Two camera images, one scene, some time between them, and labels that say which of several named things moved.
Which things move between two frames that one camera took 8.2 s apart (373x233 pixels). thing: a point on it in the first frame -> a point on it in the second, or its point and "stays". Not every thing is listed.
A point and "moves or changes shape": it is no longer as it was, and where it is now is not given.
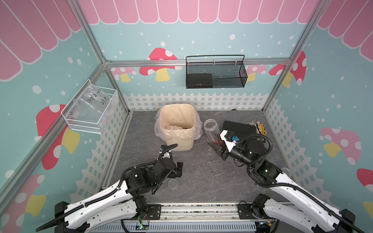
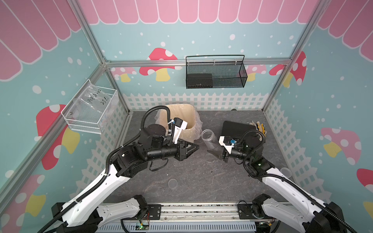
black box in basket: (199, 80) stays
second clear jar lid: (172, 183) stays
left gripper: (173, 174) -> (182, 148)
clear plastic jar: (212, 131) moves or changes shape
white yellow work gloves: (260, 128) stays
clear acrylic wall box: (92, 108) stays
